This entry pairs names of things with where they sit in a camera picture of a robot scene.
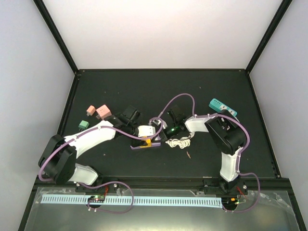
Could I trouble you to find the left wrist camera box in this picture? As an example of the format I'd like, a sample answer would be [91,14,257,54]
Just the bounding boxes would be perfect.
[138,125,156,137]

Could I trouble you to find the small pink charger plug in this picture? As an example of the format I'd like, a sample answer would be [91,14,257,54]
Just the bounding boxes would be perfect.
[86,105,96,116]

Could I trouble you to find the green plug adapter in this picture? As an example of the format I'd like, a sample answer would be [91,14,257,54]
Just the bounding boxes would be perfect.
[78,120,90,131]

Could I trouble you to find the purple power strip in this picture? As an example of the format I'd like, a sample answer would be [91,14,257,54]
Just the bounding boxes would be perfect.
[130,139,161,150]

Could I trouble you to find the black frame post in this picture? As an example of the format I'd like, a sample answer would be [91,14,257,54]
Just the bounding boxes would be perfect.
[245,0,292,74]
[33,0,78,73]

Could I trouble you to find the right circuit board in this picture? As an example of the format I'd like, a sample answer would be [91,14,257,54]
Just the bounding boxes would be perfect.
[221,196,247,205]

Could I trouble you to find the light blue slotted cable duct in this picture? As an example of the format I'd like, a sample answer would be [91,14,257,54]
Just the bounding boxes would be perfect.
[40,194,222,208]

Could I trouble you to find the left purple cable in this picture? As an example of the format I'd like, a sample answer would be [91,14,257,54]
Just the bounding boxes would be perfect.
[38,116,164,214]

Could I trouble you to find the left circuit board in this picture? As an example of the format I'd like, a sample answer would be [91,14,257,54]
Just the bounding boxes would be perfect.
[88,195,105,203]

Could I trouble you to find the teal power strip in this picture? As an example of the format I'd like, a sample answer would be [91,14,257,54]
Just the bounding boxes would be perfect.
[209,98,237,117]

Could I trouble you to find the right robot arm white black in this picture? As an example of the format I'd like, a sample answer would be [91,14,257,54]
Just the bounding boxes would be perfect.
[159,108,250,194]

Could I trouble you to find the circuit board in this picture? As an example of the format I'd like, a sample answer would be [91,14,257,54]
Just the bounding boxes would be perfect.
[88,195,105,203]
[221,196,247,205]

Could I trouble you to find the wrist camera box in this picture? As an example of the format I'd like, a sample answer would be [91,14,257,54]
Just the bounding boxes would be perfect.
[138,125,156,137]
[149,117,167,129]

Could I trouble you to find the purple cable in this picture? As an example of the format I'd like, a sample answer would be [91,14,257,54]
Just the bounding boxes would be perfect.
[38,116,164,214]
[158,93,260,214]

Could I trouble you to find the black front rail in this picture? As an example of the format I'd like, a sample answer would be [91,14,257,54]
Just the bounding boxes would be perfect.
[34,177,293,195]

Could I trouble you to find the white cord of purple strip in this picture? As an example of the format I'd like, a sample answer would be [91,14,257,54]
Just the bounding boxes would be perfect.
[165,136,192,149]

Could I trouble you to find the yellow cube socket adapter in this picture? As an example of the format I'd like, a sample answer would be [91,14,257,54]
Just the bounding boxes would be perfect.
[140,139,152,148]

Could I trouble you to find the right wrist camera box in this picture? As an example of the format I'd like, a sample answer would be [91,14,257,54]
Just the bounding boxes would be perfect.
[149,117,167,129]

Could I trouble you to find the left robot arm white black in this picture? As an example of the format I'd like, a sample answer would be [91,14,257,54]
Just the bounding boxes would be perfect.
[38,105,155,192]

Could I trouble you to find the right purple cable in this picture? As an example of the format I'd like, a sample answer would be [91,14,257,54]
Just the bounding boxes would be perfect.
[158,93,260,214]

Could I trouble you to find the pink cube socket adapter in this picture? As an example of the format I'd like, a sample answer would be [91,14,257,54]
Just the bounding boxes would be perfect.
[96,104,112,120]

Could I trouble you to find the left black frame post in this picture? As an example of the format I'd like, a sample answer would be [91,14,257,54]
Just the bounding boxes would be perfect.
[33,0,78,73]

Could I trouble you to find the right black frame post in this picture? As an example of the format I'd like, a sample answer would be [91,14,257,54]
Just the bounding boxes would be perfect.
[245,0,292,74]

